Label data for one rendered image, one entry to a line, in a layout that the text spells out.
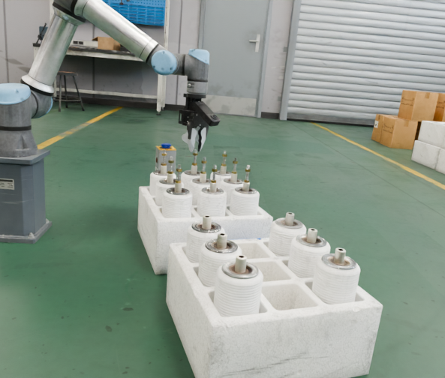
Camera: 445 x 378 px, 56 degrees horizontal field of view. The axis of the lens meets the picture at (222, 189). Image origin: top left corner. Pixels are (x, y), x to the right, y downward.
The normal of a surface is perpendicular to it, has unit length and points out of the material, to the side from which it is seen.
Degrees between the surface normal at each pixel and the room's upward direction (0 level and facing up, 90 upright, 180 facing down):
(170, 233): 90
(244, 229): 90
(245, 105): 90
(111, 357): 0
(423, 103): 90
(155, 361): 0
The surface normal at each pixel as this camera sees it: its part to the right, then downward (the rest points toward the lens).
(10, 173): 0.05, 0.28
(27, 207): 0.74, 0.25
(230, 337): 0.32, 0.29
